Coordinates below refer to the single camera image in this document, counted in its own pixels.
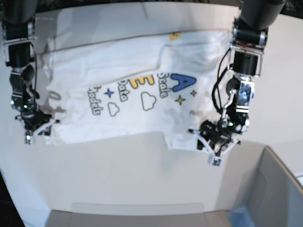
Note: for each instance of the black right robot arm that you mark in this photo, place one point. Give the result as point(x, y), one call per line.
point(18, 33)

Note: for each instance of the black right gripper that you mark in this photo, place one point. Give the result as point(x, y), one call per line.
point(34, 119)

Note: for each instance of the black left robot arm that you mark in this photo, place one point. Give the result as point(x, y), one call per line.
point(234, 88)

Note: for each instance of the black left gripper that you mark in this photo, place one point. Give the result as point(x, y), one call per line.
point(217, 139)

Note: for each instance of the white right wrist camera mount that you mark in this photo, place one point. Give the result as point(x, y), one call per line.
point(29, 136)

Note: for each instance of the grey cardboard box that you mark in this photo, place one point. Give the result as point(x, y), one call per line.
point(258, 186)

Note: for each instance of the white printed t-shirt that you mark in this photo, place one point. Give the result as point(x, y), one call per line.
point(158, 83)

